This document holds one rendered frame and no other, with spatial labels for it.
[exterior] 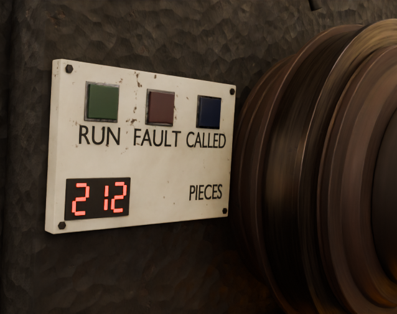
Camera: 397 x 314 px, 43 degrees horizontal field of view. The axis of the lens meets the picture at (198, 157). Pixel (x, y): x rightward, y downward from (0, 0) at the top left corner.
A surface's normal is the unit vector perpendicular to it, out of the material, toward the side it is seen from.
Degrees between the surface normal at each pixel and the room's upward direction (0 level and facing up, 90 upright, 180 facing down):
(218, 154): 90
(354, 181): 86
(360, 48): 90
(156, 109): 90
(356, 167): 81
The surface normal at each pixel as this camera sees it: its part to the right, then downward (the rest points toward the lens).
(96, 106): 0.68, 0.08
